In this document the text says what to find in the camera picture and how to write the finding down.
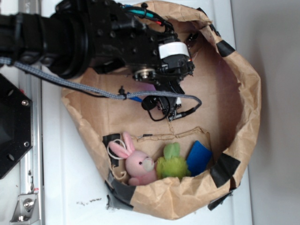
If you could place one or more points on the silver keys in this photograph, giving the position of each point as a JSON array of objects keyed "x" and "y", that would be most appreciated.
[{"x": 191, "y": 40}]

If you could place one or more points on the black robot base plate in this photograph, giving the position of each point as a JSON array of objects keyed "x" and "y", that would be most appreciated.
[{"x": 14, "y": 116}]

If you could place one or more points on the green plush toy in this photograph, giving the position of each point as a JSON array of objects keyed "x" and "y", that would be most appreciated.
[{"x": 171, "y": 164}]

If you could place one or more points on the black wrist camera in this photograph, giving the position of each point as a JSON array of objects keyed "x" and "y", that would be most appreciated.
[{"x": 167, "y": 105}]

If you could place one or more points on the brown paper bag bin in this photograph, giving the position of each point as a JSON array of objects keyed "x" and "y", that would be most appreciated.
[{"x": 227, "y": 123}]

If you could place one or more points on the aluminium extrusion rail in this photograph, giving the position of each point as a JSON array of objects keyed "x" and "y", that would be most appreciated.
[{"x": 31, "y": 174}]

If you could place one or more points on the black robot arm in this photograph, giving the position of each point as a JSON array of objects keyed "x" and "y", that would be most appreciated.
[{"x": 63, "y": 42}]

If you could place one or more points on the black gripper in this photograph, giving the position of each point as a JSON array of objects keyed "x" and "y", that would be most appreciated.
[{"x": 139, "y": 42}]

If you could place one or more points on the blue sponge block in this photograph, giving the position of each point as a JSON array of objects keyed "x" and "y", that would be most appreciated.
[{"x": 198, "y": 158}]

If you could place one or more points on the pink plush bunny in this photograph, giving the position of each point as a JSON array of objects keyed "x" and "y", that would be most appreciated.
[{"x": 139, "y": 166}]

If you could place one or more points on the metal corner bracket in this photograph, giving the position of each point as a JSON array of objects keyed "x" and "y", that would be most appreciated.
[{"x": 26, "y": 210}]

